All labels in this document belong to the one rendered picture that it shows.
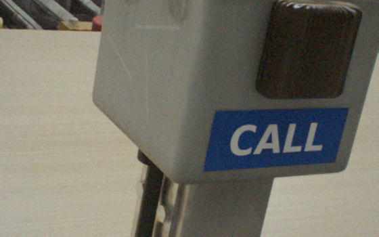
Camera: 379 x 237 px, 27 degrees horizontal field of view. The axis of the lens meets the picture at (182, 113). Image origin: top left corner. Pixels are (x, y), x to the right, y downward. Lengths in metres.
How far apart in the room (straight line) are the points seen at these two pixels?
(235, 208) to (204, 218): 0.01
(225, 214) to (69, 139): 0.63
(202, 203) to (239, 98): 0.05
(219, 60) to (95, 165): 0.62
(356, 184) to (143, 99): 0.69
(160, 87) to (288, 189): 0.64
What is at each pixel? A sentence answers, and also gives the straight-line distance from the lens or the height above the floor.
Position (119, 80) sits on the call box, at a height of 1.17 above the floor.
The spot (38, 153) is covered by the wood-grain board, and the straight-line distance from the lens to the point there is 0.86.
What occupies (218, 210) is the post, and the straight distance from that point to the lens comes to 0.28.
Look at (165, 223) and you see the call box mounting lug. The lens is 0.28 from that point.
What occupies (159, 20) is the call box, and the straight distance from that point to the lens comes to 0.25.
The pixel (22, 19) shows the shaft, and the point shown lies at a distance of 1.69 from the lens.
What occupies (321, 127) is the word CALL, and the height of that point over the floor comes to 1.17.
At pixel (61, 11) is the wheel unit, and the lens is 1.61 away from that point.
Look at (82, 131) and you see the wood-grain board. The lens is 0.93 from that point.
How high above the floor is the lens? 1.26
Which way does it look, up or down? 20 degrees down
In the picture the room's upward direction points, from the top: 11 degrees clockwise
